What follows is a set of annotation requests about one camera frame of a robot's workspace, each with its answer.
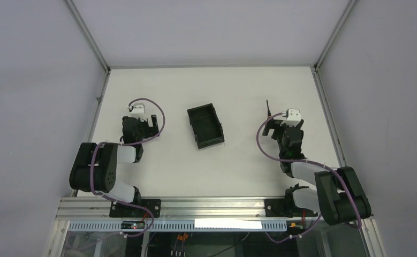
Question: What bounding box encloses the orange handled screwdriver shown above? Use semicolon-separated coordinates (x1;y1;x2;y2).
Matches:
266;100;271;117

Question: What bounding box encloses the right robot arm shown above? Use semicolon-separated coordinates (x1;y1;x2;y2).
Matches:
257;116;372;229

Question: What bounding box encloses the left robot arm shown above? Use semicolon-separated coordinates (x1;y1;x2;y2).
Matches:
69;115;159;206

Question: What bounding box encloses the black plastic bin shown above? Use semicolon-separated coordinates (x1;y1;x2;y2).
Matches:
187;103;225;149

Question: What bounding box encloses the small electronics board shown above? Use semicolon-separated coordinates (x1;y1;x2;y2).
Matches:
120;221;146;230

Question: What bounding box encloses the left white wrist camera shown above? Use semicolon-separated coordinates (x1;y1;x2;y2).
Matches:
129;103;147;122

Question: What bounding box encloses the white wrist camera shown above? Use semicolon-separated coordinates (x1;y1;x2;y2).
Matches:
280;108;301;127
129;103;147;122

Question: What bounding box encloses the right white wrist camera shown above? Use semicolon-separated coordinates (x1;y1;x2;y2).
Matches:
280;108;301;127

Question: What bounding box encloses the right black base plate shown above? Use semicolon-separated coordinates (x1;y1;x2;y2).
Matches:
263;198;318;218

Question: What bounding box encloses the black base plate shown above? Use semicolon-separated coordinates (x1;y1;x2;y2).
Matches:
109;199;162;218
263;198;318;218

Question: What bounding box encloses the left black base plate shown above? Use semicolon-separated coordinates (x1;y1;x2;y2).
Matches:
109;199;162;218

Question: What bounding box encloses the aluminium mounting rail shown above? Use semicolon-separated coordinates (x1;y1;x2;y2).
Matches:
55;196;374;221

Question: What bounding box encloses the grey slotted cable duct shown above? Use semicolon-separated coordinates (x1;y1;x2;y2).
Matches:
69;218;287;232

